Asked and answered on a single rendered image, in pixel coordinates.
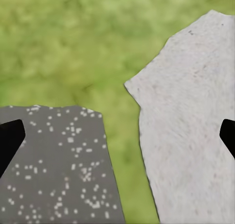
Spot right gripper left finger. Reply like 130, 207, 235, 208
0, 119, 25, 178

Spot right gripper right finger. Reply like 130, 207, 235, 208
219, 119, 235, 158

